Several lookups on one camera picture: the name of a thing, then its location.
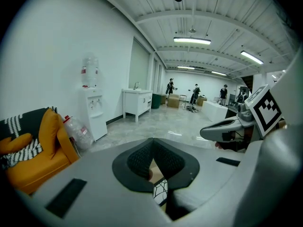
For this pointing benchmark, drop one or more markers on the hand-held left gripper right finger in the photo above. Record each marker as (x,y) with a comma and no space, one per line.
(201,159)

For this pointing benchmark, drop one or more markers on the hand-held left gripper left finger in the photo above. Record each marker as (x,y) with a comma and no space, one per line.
(94,188)

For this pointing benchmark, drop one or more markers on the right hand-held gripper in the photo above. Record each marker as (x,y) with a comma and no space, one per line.
(266,110)

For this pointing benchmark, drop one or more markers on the white counter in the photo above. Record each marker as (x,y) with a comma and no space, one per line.
(214,111)

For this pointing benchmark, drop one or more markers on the small cardboard box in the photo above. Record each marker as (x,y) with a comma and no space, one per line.
(201,101)
(163,99)

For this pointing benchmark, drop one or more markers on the low wheeled cart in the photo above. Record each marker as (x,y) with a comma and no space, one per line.
(192,108)

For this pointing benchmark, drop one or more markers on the black and white machine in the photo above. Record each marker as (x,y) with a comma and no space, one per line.
(242,94)

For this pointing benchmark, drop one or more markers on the large cardboard box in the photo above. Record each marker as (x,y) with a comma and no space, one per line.
(173,101)

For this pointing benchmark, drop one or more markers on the long ceiling light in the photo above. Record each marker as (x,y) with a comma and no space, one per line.
(252,57)
(191,41)
(219,73)
(185,67)

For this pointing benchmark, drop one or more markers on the orange sofa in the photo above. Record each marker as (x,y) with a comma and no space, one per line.
(40,171)

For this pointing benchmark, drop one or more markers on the clear water bottle red cap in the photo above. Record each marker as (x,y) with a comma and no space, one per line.
(79,132)

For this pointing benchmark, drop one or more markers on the dark green bin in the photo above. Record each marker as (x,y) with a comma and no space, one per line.
(156,101)

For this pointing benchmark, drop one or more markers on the large orange cushion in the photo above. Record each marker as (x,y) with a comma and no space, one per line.
(48,133)

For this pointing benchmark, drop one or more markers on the white water dispenser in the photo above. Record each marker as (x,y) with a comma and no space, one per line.
(94,112)

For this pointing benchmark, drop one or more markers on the white sink cabinet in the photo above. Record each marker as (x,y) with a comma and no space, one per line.
(137,103)

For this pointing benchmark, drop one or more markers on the small orange pillow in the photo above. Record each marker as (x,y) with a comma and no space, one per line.
(14,143)

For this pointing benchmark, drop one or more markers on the metal faucet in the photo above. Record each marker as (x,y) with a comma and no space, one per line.
(136,85)

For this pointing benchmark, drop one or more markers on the grey window blind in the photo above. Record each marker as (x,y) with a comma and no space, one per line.
(139,65)

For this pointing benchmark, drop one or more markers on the clear water bottle red label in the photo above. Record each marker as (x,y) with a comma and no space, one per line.
(90,70)

